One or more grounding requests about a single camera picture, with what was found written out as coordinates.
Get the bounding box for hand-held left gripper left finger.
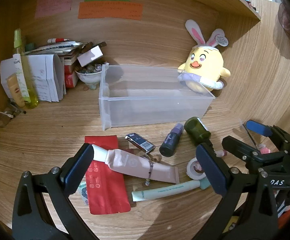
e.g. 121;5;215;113
12;142;97;240

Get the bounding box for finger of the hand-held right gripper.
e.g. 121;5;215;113
222;135;283;167
246;120;290;153

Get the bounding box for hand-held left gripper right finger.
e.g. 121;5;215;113
192;142;278;240

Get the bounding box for white tape roll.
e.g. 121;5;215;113
186;158;207;180

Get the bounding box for red sachet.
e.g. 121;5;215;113
84;135;131;215

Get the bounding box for dark green jar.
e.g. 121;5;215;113
184;117;212;146

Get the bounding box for dark purple spray bottle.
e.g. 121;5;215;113
159;122;185;157

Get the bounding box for pink cream tube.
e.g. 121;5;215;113
91;144;180;183

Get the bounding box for thin beaded bracelet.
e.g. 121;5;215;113
142;155;160;186

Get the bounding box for small dark blue box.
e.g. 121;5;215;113
124;133;156;154

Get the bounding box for clear plastic storage box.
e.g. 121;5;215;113
99;64;216;131

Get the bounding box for clear plastic sheet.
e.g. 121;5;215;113
240;120;258;147

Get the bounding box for small berry print packet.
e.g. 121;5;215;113
78;182;90;205

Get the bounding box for mint green tube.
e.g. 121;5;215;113
131;179;210;202

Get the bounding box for yellow soft toy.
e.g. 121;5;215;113
224;215;239;233

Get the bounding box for yellow chick plush toy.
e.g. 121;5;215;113
177;19;232;94

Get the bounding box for clear eyeglasses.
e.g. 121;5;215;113
0;102;26;128

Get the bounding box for red carton box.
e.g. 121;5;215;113
64;65;79;88

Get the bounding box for yellow green spray bottle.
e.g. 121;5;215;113
13;29;39;109

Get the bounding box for white bowl of stones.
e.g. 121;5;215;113
75;64;103;90

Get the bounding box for folded white paper sheets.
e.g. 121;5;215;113
0;54;66;103

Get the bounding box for beige cream tube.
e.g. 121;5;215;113
6;76;25;108

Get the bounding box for white tube with green print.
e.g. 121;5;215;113
12;54;30;103

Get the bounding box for small white open box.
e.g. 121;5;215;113
77;45;103;67

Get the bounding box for dark maroon object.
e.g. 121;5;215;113
278;2;290;40

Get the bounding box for stack of flat packets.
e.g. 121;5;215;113
25;41;85;55

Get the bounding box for wooden shelf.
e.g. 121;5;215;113
211;0;262;22

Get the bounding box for orange paper note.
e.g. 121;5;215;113
78;2;143;21

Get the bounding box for pink paper note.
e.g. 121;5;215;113
35;0;74;18

